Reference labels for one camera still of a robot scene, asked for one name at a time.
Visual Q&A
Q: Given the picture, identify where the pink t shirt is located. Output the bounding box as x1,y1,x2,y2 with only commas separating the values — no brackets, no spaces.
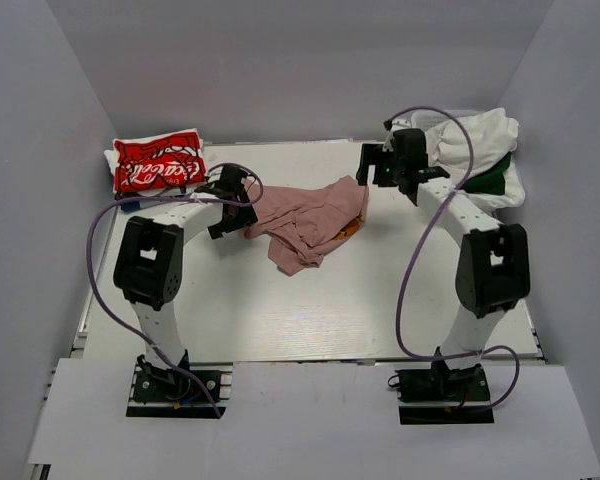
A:
243,176,369,276

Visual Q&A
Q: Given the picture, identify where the green and white t shirt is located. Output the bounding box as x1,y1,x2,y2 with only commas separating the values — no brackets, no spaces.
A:
462,152,526,214

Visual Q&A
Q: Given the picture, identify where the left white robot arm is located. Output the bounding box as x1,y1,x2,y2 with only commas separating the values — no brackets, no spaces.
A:
113,164,257,399

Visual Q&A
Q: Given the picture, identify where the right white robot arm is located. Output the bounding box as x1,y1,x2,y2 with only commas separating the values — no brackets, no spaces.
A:
356,128,530,399

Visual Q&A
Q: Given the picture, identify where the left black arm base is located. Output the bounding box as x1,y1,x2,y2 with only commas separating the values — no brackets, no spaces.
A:
126,355,233,419

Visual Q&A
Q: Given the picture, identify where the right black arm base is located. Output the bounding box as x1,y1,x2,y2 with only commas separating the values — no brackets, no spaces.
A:
387,367,494,426

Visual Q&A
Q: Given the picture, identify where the white plastic basket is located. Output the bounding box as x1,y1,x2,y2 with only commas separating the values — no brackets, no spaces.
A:
410,110,481,131

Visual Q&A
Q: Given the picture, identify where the folded red coca-cola t shirt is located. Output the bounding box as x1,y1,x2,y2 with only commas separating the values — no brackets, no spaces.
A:
104,128,207,194

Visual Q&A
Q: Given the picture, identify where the folded blue t shirt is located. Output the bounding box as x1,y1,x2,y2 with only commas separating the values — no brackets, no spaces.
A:
115,194,152,214

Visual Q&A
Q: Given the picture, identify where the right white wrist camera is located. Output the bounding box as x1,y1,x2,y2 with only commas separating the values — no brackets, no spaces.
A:
383,116,413,152

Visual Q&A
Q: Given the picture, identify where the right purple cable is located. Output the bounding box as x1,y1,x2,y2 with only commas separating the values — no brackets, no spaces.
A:
382,104,521,412

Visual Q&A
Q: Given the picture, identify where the purple cable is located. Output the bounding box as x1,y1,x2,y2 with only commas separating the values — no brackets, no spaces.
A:
382,104,521,412
87,162,266,417

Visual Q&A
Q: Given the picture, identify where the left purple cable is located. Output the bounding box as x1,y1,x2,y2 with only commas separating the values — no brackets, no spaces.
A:
87,162,266,417

